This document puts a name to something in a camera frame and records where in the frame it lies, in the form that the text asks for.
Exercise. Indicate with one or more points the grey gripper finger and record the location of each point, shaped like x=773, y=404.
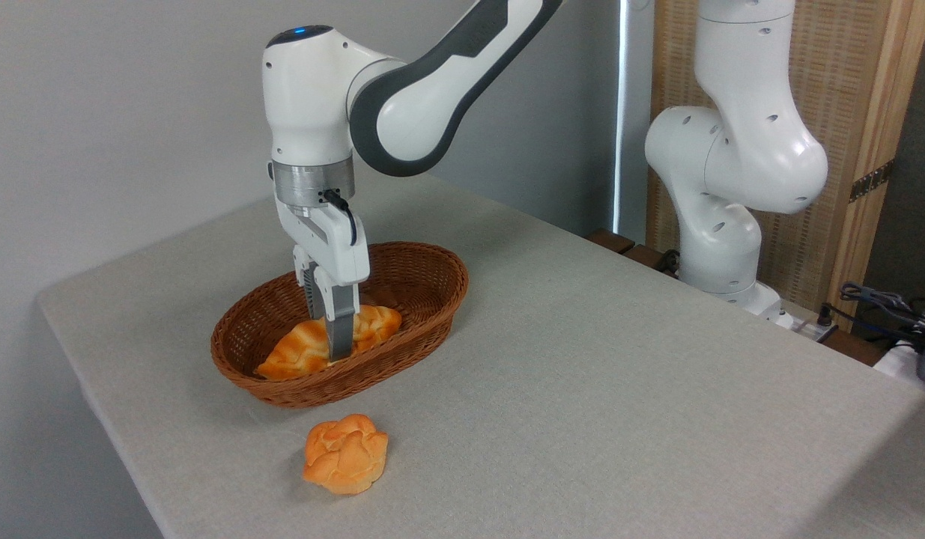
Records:
x=306, y=284
x=342, y=322

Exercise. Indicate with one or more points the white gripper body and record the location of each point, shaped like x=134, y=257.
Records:
x=338, y=251

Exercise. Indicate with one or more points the long braided bread loaf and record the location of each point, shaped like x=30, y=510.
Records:
x=297, y=352

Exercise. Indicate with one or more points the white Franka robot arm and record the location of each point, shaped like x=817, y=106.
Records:
x=312, y=105

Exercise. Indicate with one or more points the round orange bread roll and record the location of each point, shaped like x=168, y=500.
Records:
x=346, y=457

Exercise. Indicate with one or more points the brown wicker basket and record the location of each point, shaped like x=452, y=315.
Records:
x=342, y=388

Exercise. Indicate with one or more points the grey tablecloth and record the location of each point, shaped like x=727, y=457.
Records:
x=582, y=412

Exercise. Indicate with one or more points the wooden rattan screen panel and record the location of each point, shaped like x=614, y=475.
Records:
x=844, y=75

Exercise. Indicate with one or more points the metal hinge on screen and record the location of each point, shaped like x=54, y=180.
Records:
x=872, y=181

